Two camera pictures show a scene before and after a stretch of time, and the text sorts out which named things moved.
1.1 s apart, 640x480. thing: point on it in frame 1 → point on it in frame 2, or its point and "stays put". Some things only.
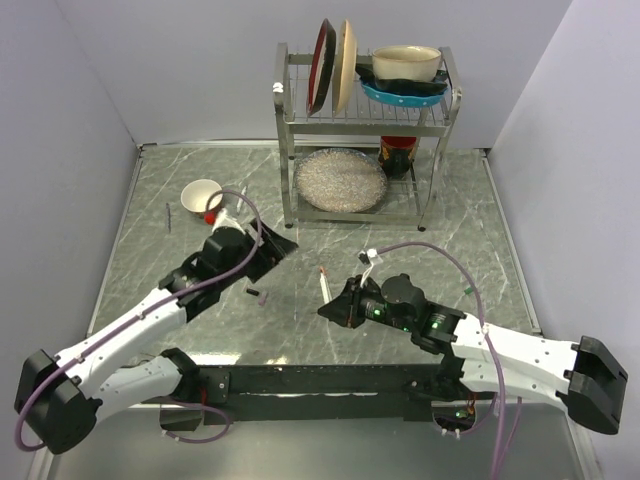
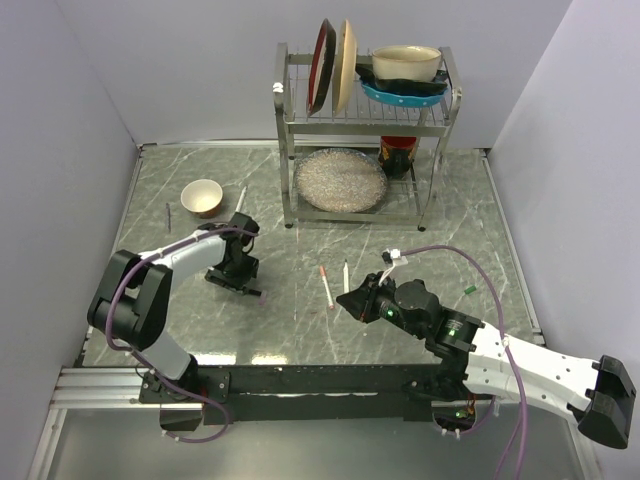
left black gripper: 273,248 → 250,269
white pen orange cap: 325,286 stays put
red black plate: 322,68 stays put
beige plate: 345,67 stays put
